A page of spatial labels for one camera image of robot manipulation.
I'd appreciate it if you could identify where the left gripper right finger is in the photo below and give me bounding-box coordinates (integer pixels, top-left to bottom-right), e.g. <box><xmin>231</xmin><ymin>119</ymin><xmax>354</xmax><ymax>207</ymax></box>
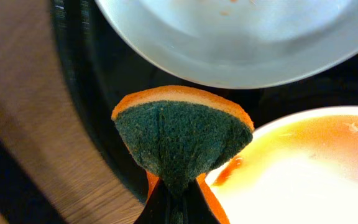
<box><xmin>182</xmin><ymin>180</ymin><xmax>219</xmax><ymax>224</ymax></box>

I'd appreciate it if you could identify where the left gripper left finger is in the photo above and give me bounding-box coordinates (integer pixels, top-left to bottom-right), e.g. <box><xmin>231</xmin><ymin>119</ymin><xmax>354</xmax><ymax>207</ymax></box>
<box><xmin>134</xmin><ymin>179</ymin><xmax>172</xmax><ymax>224</ymax></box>

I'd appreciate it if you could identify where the orange green scrub sponge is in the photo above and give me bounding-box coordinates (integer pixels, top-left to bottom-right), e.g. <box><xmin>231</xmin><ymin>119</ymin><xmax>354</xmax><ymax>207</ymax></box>
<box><xmin>111</xmin><ymin>85</ymin><xmax>254</xmax><ymax>223</ymax></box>

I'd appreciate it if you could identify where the white plate with sauce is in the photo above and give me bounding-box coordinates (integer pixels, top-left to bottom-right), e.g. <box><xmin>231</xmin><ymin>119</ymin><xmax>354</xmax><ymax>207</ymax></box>
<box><xmin>206</xmin><ymin>106</ymin><xmax>358</xmax><ymax>223</ymax></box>

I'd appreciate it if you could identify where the black rectangular water tray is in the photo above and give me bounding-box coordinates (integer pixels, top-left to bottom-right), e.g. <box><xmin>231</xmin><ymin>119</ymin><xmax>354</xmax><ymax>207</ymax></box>
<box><xmin>0</xmin><ymin>140</ymin><xmax>66</xmax><ymax>224</ymax></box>

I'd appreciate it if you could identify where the round black serving tray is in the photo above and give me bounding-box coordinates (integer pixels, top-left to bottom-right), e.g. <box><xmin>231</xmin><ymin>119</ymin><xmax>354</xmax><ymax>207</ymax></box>
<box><xmin>50</xmin><ymin>0</ymin><xmax>358</xmax><ymax>203</ymax></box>

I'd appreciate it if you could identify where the grey-white plate with sauce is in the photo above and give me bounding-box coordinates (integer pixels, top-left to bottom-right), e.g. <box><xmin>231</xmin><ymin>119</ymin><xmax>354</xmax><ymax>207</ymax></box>
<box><xmin>96</xmin><ymin>0</ymin><xmax>358</xmax><ymax>89</ymax></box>

